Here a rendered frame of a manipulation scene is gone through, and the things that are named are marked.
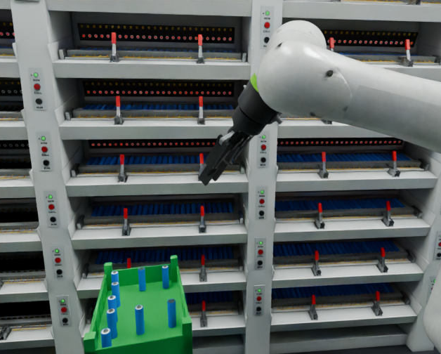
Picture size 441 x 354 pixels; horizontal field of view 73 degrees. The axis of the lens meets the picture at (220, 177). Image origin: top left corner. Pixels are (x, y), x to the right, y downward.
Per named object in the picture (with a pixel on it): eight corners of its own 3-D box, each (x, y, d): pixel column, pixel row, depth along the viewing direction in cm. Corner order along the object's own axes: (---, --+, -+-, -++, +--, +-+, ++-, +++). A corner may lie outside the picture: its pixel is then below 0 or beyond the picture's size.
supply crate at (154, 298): (193, 357, 61) (192, 322, 59) (86, 377, 56) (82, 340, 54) (178, 279, 89) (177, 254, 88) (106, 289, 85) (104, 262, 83)
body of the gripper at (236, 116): (255, 126, 61) (233, 156, 67) (276, 120, 67) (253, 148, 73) (232, 102, 63) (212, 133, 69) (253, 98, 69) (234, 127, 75)
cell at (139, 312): (145, 334, 66) (143, 307, 65) (136, 336, 66) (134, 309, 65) (145, 329, 68) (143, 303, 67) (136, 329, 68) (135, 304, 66)
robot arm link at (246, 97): (262, 72, 66) (239, 74, 59) (300, 107, 63) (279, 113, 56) (248, 94, 70) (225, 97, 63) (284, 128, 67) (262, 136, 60)
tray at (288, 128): (442, 137, 107) (452, 111, 103) (276, 138, 102) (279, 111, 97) (406, 118, 125) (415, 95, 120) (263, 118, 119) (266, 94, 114)
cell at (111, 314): (116, 338, 65) (114, 312, 64) (107, 340, 65) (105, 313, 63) (117, 332, 67) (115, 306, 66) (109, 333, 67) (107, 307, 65)
